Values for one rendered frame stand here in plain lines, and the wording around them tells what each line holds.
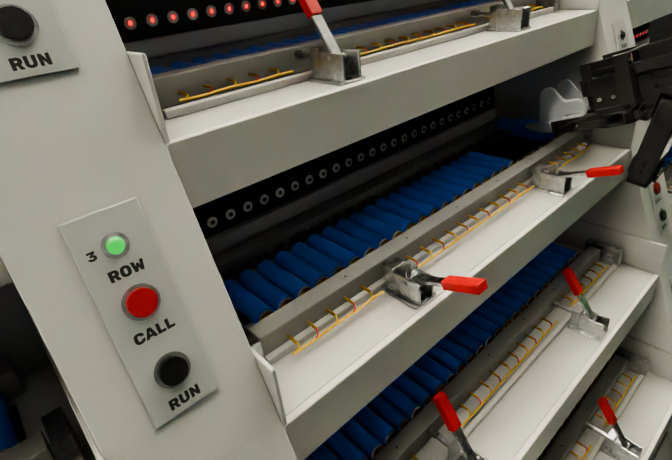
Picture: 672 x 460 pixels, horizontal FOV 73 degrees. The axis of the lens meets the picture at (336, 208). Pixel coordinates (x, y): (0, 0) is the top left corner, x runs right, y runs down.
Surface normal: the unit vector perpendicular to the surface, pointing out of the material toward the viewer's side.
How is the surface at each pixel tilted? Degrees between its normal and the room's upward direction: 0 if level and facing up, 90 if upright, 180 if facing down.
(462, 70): 111
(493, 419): 21
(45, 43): 90
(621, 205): 90
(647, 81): 90
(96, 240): 90
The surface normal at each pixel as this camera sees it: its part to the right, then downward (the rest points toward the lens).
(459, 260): -0.10, -0.88
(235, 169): 0.67, 0.29
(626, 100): -0.74, 0.37
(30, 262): 0.59, -0.05
